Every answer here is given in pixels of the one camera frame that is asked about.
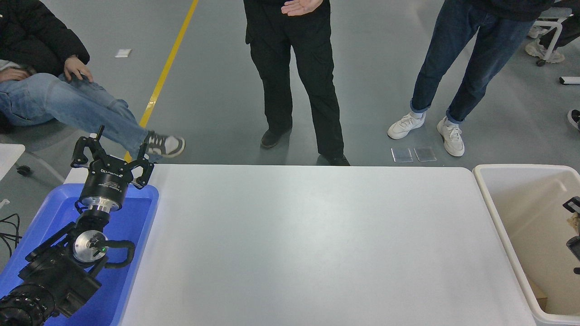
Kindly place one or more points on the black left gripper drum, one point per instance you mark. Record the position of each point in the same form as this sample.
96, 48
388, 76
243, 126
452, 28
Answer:
105, 183

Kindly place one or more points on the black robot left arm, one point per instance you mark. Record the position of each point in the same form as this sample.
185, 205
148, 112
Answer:
50, 271

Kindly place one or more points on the person's left hand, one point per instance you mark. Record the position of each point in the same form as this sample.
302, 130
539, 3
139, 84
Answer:
78, 65

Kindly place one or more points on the person's right hand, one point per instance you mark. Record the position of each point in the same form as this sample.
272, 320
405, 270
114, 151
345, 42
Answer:
12, 74

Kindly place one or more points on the person's hand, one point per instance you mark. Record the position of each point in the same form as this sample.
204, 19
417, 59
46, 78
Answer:
303, 7

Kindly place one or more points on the blue plastic tray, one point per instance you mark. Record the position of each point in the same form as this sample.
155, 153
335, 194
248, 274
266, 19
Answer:
131, 217

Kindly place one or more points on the large pale bin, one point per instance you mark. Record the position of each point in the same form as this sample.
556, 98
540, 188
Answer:
534, 226

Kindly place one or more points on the person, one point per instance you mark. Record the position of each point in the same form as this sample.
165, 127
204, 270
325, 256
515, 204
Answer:
68, 104
453, 45
546, 50
281, 68

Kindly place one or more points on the grey office chair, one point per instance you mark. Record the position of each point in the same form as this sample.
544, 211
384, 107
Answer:
23, 170

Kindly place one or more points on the small white table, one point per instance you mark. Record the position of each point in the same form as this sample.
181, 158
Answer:
9, 158

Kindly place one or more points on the black shoe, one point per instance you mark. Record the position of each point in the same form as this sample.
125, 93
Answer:
574, 120

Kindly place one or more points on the white paper scrap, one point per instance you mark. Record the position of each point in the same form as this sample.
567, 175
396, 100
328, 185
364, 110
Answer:
123, 52

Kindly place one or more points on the white flat bar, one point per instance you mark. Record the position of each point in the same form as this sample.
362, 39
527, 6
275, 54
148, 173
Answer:
570, 80

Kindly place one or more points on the white office chair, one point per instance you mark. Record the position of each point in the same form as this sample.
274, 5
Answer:
550, 13

